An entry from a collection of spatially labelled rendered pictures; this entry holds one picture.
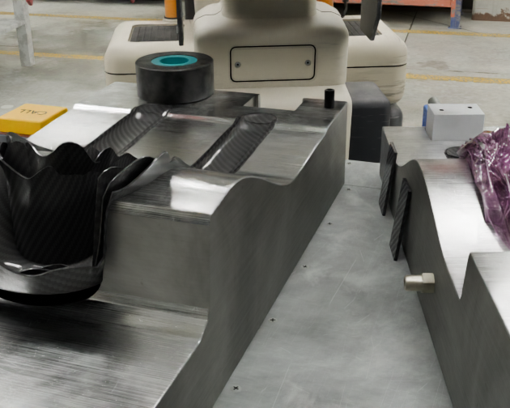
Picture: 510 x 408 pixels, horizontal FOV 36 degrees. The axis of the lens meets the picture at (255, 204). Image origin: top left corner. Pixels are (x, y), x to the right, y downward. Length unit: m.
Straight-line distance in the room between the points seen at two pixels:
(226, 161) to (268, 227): 0.12
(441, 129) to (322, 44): 0.37
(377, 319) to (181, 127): 0.27
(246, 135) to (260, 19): 0.44
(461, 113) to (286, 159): 0.22
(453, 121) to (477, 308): 0.37
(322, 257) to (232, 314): 0.18
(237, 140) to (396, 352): 0.26
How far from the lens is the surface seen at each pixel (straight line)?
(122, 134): 0.75
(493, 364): 0.43
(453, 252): 0.55
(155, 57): 0.84
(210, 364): 0.50
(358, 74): 1.43
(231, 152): 0.69
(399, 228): 0.68
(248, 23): 1.14
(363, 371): 0.55
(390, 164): 0.75
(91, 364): 0.46
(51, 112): 0.98
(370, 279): 0.66
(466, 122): 0.81
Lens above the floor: 1.12
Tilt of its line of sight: 24 degrees down
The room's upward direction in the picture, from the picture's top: 1 degrees counter-clockwise
